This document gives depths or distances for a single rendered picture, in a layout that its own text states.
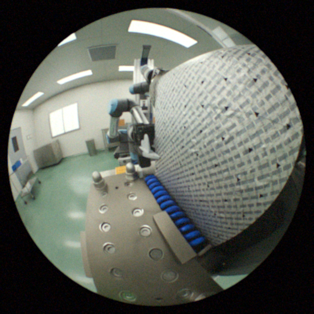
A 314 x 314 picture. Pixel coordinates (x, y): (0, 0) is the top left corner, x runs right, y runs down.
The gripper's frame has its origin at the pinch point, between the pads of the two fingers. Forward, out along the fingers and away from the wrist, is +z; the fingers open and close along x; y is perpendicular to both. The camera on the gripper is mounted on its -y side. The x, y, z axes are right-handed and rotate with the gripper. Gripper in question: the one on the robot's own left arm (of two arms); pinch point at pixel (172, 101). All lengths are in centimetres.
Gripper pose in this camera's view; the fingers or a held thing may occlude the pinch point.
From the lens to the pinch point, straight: 30.0
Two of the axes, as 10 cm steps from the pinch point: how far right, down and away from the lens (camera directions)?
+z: 3.2, 8.8, -3.5
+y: 2.7, -4.4, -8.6
